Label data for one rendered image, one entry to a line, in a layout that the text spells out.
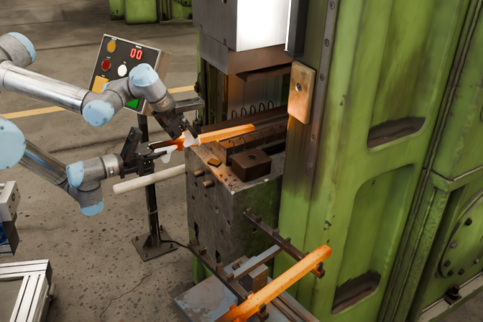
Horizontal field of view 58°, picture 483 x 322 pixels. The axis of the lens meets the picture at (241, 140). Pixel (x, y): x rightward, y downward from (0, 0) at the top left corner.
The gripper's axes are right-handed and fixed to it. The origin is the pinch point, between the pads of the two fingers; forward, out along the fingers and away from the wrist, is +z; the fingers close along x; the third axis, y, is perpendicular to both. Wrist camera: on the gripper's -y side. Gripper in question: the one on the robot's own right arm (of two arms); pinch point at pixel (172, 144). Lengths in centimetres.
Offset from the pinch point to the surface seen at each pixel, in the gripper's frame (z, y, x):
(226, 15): 16.0, -44.5, 6.7
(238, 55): 20.4, -31.6, 8.1
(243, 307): -11, 8, 65
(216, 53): 16.3, -30.6, 0.9
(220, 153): 17.2, 6.9, 3.5
